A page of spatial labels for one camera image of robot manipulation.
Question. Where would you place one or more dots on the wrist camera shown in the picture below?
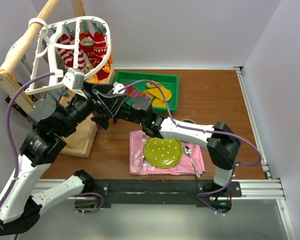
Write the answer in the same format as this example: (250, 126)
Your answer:
(74, 81)
(118, 88)

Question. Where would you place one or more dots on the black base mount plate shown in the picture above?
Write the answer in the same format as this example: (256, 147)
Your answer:
(201, 193)

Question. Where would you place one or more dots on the red white striped sock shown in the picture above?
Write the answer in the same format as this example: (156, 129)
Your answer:
(67, 55)

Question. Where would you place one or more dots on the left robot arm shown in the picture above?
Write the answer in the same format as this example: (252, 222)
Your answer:
(20, 208)

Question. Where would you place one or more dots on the white round sock hanger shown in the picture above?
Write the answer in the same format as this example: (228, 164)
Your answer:
(47, 46)

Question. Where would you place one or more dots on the purple yellow striped sock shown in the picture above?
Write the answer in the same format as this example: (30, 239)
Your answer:
(133, 92)

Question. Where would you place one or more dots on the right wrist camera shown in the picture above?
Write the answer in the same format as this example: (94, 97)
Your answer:
(118, 88)

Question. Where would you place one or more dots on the pink cloth napkin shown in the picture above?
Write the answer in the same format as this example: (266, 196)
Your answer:
(184, 167)

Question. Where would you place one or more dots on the yellow monster sock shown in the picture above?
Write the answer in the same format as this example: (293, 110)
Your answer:
(158, 91)

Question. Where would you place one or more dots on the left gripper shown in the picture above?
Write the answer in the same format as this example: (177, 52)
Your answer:
(112, 102)

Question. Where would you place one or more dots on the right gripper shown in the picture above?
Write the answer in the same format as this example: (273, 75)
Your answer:
(115, 116)

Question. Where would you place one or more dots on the red patterned sock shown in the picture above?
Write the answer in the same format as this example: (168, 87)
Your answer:
(95, 48)

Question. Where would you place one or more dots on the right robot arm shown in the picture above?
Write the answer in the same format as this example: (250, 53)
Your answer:
(218, 139)

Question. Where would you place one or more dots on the silver spoon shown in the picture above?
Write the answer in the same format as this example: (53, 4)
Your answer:
(188, 153)

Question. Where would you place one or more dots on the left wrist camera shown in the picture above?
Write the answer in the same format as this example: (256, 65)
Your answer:
(74, 81)

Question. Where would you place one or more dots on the green plastic tray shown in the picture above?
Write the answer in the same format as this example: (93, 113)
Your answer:
(171, 82)

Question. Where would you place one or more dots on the wooden hanger stand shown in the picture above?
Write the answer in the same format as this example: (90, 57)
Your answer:
(81, 142)

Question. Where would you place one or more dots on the black argyle sock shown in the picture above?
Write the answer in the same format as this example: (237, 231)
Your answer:
(17, 107)

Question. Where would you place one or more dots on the green scalloped plate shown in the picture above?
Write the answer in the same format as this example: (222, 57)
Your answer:
(163, 153)

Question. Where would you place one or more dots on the silver fork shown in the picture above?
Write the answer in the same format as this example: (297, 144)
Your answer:
(144, 140)

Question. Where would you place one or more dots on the teal ceramic mug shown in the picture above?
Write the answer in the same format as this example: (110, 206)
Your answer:
(188, 121)

